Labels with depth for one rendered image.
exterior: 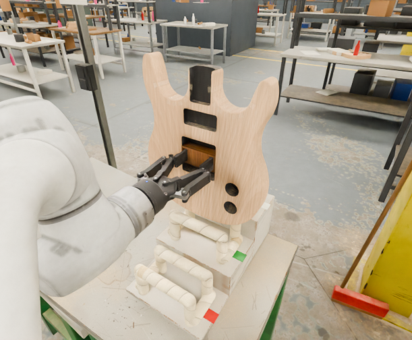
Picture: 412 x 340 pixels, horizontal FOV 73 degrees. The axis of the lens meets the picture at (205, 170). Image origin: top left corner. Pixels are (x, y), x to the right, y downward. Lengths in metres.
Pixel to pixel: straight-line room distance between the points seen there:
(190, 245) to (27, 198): 0.63
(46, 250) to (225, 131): 0.40
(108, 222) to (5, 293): 0.22
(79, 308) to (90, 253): 0.50
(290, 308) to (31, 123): 1.84
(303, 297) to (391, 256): 0.59
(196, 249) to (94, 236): 0.47
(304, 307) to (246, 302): 1.18
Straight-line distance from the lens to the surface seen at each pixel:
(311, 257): 2.32
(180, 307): 0.87
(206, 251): 0.88
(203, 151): 0.69
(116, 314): 0.91
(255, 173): 0.63
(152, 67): 0.71
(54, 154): 0.39
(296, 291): 2.11
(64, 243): 0.46
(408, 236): 1.81
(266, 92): 0.56
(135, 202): 0.52
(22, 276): 0.29
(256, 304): 0.90
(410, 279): 2.01
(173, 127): 0.71
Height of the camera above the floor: 1.69
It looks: 33 degrees down
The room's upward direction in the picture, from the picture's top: straight up
